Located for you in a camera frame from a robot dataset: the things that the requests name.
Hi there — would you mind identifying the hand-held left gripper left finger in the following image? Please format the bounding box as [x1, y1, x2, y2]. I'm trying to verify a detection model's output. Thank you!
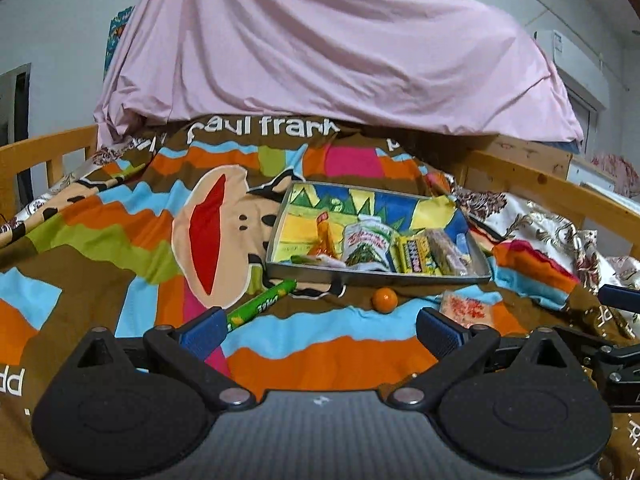
[75, 306, 257, 409]

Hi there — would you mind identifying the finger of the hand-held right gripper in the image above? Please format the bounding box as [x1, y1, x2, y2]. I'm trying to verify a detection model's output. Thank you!
[552, 326, 632, 369]
[597, 284, 640, 314]

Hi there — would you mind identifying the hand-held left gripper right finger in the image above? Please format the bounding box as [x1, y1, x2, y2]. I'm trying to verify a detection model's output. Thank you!
[389, 306, 562, 409]

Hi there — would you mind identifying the brown snack packet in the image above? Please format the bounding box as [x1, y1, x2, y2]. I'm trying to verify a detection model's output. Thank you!
[425, 229, 468, 277]

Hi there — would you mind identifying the yellow snack packet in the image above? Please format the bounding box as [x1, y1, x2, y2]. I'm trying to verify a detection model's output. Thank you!
[397, 234, 444, 276]

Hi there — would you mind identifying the blue snack packet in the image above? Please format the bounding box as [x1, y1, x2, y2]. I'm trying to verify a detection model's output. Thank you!
[454, 234, 475, 267]

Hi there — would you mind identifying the colourful printed metal tray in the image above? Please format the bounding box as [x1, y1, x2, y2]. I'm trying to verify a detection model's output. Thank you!
[265, 180, 493, 289]

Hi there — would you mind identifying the white green snack pouch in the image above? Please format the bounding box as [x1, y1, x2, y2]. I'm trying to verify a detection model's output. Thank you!
[342, 219, 399, 272]

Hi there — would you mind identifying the orange gold snack packet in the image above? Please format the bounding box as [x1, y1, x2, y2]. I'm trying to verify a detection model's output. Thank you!
[309, 211, 347, 259]

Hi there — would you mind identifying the pink red snack packet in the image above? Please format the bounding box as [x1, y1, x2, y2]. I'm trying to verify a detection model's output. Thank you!
[439, 290, 494, 329]

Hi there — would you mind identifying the green candy tube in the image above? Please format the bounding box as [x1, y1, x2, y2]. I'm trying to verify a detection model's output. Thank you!
[227, 279, 299, 332]

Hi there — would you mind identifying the orange ball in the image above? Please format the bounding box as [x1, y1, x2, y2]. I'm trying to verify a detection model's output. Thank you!
[372, 287, 399, 314]

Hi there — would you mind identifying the white floral fabric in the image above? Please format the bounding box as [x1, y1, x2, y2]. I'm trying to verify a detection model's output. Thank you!
[452, 185, 640, 311]

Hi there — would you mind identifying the brown printed blanket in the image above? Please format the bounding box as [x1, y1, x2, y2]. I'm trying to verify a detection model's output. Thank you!
[0, 115, 640, 480]

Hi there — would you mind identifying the red floral cloth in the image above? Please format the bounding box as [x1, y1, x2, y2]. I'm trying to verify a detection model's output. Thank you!
[591, 154, 640, 196]

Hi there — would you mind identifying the small white snack packet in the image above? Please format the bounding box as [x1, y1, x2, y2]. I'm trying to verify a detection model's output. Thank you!
[291, 253, 346, 268]

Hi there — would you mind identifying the white air conditioner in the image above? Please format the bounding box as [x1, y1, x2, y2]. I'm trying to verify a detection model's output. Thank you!
[534, 29, 610, 107]

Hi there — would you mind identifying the grey door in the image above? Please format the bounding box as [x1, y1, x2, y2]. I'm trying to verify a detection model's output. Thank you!
[0, 62, 32, 147]

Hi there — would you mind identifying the pink cloth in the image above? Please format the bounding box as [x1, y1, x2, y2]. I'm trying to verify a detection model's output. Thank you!
[92, 0, 586, 149]

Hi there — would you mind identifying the wooden bed frame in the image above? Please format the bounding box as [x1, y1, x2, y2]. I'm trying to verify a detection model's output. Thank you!
[0, 125, 640, 261]

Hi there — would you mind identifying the teal wall poster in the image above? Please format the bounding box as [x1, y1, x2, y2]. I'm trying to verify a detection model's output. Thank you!
[103, 6, 135, 81]

